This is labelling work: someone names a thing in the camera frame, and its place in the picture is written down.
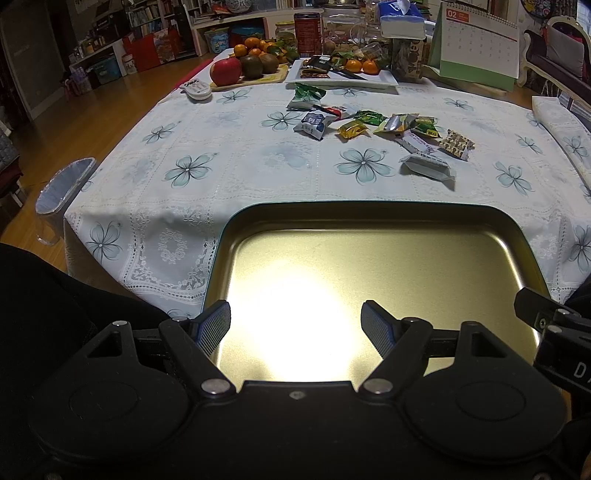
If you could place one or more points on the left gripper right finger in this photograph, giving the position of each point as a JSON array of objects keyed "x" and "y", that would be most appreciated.
[{"x": 402, "y": 344}]

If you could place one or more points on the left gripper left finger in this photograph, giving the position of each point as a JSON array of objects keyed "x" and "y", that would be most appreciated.
[{"x": 192, "y": 343}]

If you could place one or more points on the long grey snack bar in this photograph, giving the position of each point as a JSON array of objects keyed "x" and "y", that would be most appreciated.
[{"x": 429, "y": 167}]

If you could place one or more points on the white hawthorn strip packet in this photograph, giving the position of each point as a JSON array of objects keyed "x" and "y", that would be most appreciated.
[{"x": 415, "y": 144}]

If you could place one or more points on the brown heart snack packet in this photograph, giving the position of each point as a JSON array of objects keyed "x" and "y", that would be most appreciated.
[{"x": 456, "y": 145}]

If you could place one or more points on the gold yellow candy packet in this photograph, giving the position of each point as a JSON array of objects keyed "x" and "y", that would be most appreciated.
[{"x": 352, "y": 129}]

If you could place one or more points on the green garlic pea packet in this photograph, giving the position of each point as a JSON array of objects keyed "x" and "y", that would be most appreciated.
[{"x": 426, "y": 126}]

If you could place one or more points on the silver yellow foil packet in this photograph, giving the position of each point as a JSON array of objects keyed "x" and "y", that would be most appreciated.
[{"x": 397, "y": 124}]

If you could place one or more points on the small green foil candy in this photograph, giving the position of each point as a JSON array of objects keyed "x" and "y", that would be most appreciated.
[{"x": 370, "y": 117}]

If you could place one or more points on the blue white snack packet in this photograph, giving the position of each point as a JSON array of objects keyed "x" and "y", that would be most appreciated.
[{"x": 314, "y": 124}]

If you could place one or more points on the red white hawthorn packet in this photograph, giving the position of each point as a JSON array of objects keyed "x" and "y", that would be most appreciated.
[{"x": 340, "y": 112}]

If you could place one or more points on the green white leaf packet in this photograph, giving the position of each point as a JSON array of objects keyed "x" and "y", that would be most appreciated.
[{"x": 305, "y": 97}]

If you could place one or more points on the gold metal tray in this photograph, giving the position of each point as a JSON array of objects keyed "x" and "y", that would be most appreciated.
[{"x": 296, "y": 275}]

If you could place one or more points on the white floral tablecloth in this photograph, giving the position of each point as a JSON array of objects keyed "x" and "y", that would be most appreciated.
[{"x": 148, "y": 219}]

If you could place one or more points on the white remote control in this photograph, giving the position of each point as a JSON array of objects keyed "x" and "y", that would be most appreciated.
[{"x": 196, "y": 90}]

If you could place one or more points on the white rectangular plate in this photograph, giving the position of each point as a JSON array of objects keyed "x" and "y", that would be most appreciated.
[{"x": 382, "y": 81}]

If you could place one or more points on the red apple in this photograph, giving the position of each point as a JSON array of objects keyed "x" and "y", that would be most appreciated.
[{"x": 226, "y": 72}]

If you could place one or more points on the orange tangerine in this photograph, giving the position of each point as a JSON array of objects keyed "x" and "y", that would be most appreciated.
[
  {"x": 354, "y": 66},
  {"x": 370, "y": 67}
]

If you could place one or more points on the yellow cutting board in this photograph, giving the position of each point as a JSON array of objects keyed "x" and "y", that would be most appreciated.
[{"x": 277, "y": 77}]

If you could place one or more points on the brown kiwi fruit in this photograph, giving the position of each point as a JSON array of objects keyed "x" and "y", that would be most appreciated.
[{"x": 252, "y": 67}]

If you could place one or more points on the patterned paper box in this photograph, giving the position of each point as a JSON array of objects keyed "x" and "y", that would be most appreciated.
[{"x": 408, "y": 59}]

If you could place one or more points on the desk calendar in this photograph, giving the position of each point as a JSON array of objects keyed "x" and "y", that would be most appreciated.
[{"x": 471, "y": 45}]

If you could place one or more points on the tissue box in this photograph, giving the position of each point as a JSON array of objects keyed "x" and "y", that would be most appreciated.
[{"x": 401, "y": 20}]

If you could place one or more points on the red tin can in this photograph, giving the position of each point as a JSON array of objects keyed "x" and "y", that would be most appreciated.
[{"x": 308, "y": 32}]

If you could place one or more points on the black handled knife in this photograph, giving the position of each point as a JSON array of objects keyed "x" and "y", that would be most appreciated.
[{"x": 326, "y": 64}]

